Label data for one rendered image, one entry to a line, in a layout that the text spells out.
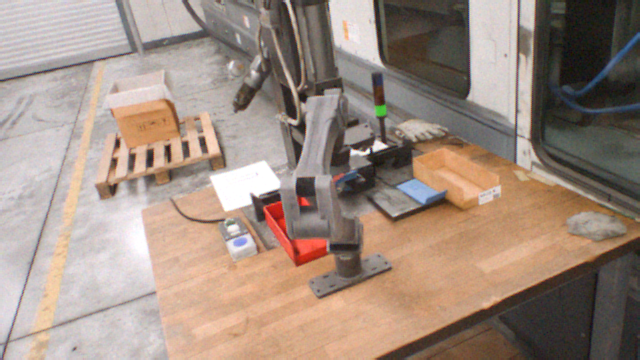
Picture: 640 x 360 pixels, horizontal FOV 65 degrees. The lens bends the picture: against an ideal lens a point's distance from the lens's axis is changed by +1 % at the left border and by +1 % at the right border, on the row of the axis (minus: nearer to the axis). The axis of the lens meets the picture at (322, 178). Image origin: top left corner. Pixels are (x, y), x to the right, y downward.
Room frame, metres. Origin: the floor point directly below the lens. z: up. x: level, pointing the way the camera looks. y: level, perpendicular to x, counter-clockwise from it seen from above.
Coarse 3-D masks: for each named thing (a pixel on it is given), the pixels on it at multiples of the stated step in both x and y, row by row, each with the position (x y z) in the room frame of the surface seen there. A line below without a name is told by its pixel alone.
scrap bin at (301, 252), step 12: (276, 204) 1.29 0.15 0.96; (300, 204) 1.31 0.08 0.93; (276, 216) 1.28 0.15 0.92; (276, 228) 1.17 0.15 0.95; (288, 240) 1.16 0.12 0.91; (300, 240) 1.15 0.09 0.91; (312, 240) 1.14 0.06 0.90; (324, 240) 1.13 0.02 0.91; (288, 252) 1.09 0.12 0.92; (300, 252) 1.10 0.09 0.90; (312, 252) 1.06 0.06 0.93; (324, 252) 1.07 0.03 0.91; (300, 264) 1.05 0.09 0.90
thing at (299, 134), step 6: (300, 96) 1.58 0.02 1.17; (306, 96) 1.58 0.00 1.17; (294, 102) 1.55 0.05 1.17; (300, 102) 1.50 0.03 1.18; (306, 102) 1.52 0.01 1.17; (348, 114) 1.43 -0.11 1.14; (348, 120) 1.37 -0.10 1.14; (354, 120) 1.37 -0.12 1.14; (294, 126) 1.40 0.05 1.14; (300, 126) 1.40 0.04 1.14; (306, 126) 1.39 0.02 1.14; (348, 126) 1.37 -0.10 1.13; (354, 126) 1.37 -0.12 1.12; (294, 132) 1.39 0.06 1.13; (300, 132) 1.35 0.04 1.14; (294, 138) 1.40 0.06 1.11; (300, 138) 1.34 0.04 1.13
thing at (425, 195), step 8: (408, 184) 1.32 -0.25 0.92; (416, 184) 1.32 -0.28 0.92; (424, 184) 1.31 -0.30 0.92; (408, 192) 1.28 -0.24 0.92; (416, 192) 1.27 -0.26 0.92; (424, 192) 1.26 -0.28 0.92; (432, 192) 1.25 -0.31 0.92; (440, 192) 1.20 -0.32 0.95; (424, 200) 1.22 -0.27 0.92; (432, 200) 1.20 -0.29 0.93
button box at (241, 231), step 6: (174, 204) 1.50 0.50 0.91; (180, 210) 1.45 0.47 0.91; (186, 216) 1.40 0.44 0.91; (222, 222) 1.28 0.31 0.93; (240, 222) 1.26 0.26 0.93; (222, 228) 1.25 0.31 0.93; (240, 228) 1.23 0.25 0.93; (222, 234) 1.22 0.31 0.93; (228, 234) 1.21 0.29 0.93; (234, 234) 1.20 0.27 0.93; (240, 234) 1.20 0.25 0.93; (246, 234) 1.20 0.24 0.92
